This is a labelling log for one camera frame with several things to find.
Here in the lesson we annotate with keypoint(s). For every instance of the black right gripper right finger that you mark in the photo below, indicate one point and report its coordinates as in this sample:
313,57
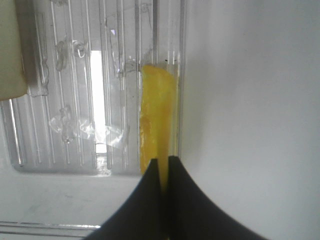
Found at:
193,216

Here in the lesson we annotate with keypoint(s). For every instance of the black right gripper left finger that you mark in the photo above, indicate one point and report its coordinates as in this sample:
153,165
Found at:
139,218

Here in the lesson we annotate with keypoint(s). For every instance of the yellow cheese slice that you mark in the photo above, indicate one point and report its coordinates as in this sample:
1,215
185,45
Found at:
155,121

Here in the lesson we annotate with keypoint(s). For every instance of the bread slice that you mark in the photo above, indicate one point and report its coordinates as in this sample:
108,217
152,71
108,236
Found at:
13,83

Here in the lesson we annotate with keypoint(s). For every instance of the clear right plastic tray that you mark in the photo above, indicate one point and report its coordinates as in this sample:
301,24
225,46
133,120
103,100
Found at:
70,147

